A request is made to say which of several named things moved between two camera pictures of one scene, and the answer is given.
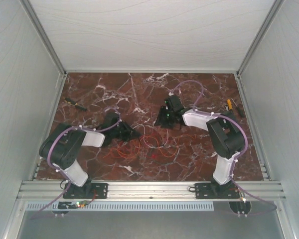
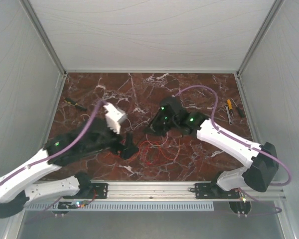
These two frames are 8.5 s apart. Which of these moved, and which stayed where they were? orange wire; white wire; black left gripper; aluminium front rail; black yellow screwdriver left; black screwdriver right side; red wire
Moved: white wire; red wire; orange wire; black left gripper
Stayed: aluminium front rail; black yellow screwdriver left; black screwdriver right side
